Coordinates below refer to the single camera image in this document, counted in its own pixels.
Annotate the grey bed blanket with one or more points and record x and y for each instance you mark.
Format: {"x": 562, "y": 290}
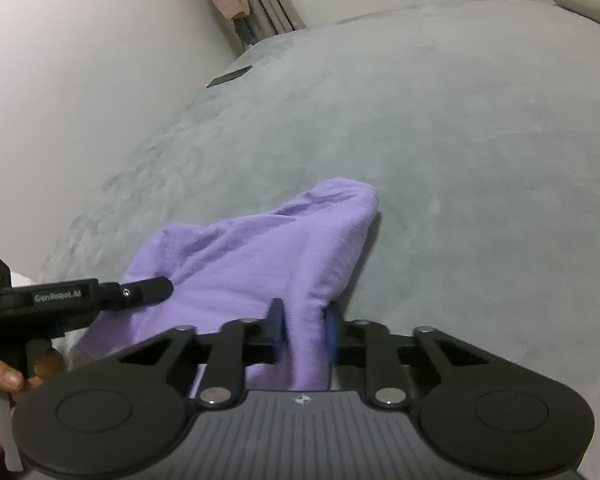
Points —
{"x": 455, "y": 135}

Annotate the dark hanging garment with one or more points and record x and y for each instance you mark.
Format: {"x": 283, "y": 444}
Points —
{"x": 245, "y": 32}

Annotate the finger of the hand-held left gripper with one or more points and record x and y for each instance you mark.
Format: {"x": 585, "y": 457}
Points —
{"x": 135, "y": 291}

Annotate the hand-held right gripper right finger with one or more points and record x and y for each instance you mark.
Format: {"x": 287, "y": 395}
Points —
{"x": 330, "y": 332}

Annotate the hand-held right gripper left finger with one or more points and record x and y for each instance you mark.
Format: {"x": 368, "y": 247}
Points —
{"x": 279, "y": 324}

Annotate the black smartphone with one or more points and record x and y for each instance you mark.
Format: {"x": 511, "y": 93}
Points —
{"x": 229, "y": 76}

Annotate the purple pants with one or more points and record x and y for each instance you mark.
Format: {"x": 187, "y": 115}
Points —
{"x": 260, "y": 255}

